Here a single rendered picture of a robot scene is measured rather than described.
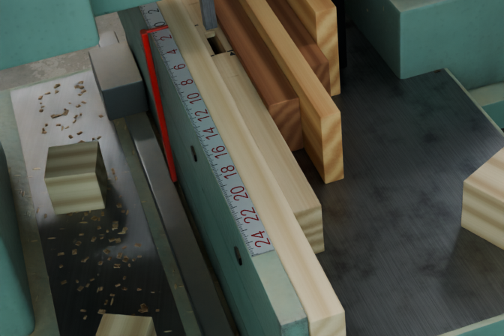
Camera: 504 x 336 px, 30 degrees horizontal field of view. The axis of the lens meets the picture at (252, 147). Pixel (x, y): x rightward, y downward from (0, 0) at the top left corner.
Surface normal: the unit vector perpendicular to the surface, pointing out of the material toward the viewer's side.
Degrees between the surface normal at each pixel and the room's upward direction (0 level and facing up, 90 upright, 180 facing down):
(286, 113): 90
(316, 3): 0
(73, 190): 90
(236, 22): 0
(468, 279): 0
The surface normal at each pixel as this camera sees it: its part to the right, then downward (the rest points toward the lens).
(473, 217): -0.72, 0.50
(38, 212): -0.10, -0.76
